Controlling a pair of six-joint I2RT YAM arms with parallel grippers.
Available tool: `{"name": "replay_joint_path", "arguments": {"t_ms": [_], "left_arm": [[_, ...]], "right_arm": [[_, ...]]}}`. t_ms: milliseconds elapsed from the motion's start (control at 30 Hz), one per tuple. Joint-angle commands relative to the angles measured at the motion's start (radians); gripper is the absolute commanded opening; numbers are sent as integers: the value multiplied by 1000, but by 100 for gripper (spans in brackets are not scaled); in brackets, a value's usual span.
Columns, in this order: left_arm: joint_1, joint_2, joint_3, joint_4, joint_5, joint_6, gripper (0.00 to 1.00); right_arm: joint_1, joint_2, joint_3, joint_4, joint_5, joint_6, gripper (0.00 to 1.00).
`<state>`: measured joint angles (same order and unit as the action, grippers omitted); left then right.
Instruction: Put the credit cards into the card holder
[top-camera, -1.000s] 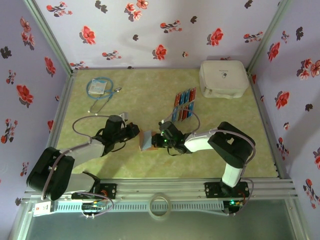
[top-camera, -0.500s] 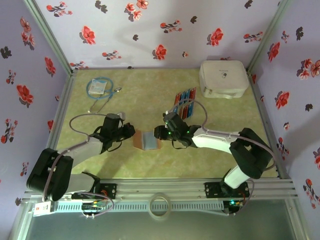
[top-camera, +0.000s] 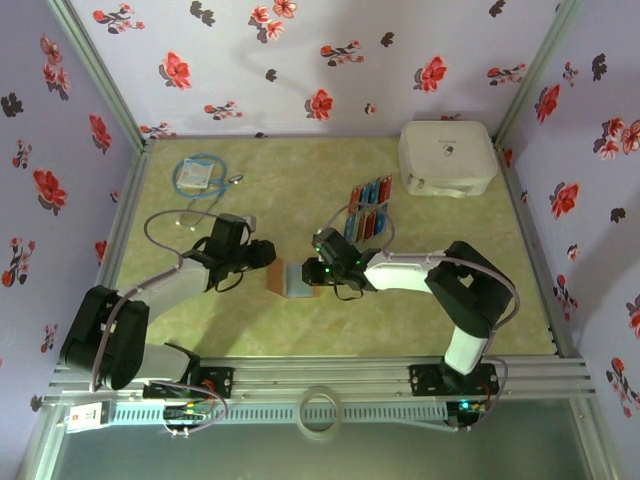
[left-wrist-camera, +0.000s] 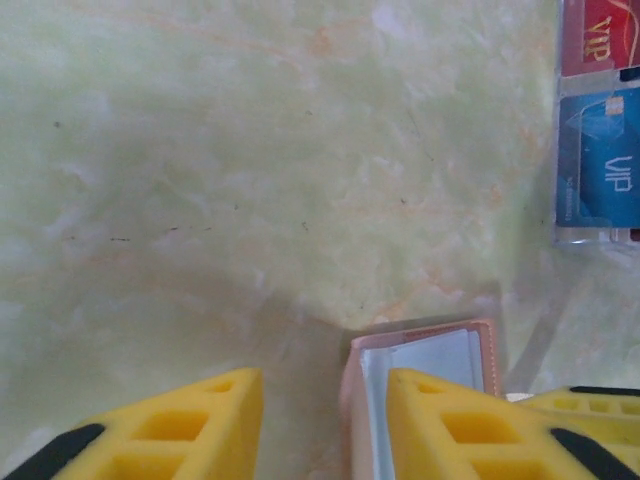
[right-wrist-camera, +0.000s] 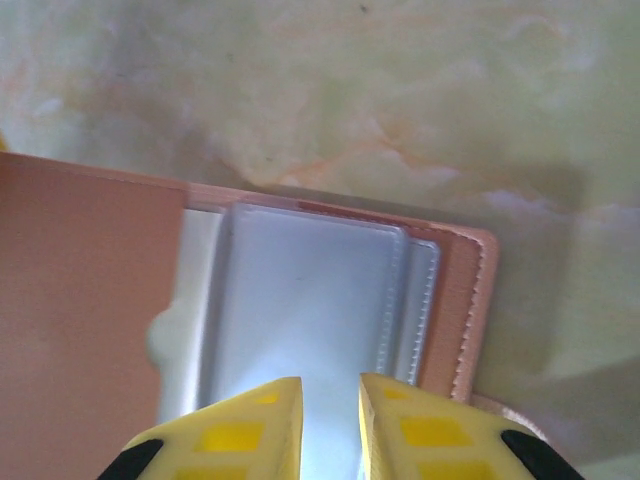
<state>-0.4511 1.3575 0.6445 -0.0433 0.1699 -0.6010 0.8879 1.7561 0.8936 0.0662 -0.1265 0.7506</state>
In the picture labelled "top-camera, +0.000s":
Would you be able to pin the pink leather card holder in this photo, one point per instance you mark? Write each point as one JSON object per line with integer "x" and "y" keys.
{"x": 292, "y": 282}

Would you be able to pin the blue credit card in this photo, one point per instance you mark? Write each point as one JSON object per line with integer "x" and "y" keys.
{"x": 382, "y": 219}
{"x": 374, "y": 191}
{"x": 350, "y": 225}
{"x": 365, "y": 194}

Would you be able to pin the red credit card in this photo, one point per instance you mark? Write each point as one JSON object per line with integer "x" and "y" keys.
{"x": 361, "y": 226}
{"x": 355, "y": 197}
{"x": 385, "y": 188}
{"x": 371, "y": 223}

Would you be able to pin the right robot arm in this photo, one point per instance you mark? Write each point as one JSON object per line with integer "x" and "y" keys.
{"x": 400, "y": 272}

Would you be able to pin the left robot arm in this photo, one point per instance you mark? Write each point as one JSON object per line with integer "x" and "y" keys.
{"x": 170, "y": 287}

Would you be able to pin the row of red-blue packets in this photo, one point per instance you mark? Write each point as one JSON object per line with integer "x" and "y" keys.
{"x": 390, "y": 206}

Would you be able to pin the blue stethoscope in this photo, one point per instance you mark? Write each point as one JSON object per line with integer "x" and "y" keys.
{"x": 220, "y": 165}

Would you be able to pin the white and blue packet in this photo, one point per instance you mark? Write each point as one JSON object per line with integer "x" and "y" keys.
{"x": 195, "y": 173}

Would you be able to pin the clear tape roll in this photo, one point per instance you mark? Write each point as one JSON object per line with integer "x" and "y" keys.
{"x": 302, "y": 415}

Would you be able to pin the white plastic lidded container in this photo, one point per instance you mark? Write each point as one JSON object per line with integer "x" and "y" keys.
{"x": 447, "y": 155}

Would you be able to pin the small green circuit board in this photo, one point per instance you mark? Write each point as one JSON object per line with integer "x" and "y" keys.
{"x": 182, "y": 413}
{"x": 469, "y": 407}

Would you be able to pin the white power adapter box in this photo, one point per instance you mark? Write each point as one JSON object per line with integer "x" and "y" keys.
{"x": 87, "y": 416}

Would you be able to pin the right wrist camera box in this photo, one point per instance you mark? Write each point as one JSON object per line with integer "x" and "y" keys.
{"x": 322, "y": 241}

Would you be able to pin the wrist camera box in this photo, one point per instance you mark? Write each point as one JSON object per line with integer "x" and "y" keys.
{"x": 322, "y": 241}
{"x": 249, "y": 221}

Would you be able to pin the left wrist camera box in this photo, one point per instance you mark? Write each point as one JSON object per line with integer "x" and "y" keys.
{"x": 249, "y": 221}

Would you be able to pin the long aluminium frame rail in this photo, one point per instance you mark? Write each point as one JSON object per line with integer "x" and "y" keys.
{"x": 320, "y": 375}

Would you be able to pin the aluminium frame side rail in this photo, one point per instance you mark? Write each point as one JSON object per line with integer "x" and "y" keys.
{"x": 132, "y": 185}
{"x": 516, "y": 200}

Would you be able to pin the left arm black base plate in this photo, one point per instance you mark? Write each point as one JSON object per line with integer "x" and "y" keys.
{"x": 222, "y": 382}

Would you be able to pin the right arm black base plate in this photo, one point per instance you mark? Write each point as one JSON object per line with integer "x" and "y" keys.
{"x": 425, "y": 380}

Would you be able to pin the aluminium frame post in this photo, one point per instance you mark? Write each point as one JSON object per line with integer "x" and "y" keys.
{"x": 101, "y": 75}
{"x": 534, "y": 75}

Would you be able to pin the aluminium frame leg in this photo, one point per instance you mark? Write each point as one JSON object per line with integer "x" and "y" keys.
{"x": 592, "y": 440}
{"x": 40, "y": 440}

